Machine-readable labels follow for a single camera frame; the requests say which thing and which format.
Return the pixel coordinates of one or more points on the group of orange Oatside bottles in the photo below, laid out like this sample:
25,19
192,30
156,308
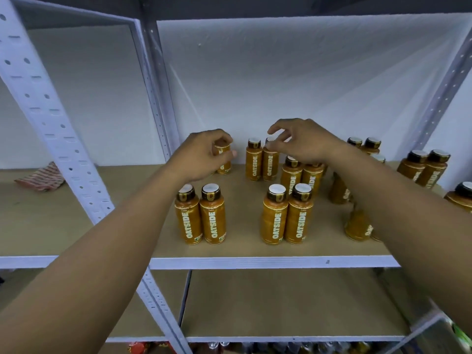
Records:
274,217

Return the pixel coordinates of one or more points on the person's right hand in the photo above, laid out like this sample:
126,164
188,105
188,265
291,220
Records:
306,140

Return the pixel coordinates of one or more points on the person's left forearm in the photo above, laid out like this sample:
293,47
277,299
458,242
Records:
81,276

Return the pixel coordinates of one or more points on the golden Oatside bottle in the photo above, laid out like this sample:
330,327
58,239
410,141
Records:
271,166
224,160

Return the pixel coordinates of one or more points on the white metal shelving rack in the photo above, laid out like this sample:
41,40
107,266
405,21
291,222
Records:
110,217

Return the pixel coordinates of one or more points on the person's right forearm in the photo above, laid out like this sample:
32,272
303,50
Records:
413,217

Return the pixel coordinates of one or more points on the striped red cloth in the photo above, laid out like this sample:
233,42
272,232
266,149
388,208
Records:
40,177

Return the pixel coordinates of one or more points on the person's left hand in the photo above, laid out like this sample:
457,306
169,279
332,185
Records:
195,155

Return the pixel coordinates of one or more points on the row of silver cans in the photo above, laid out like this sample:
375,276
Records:
251,348

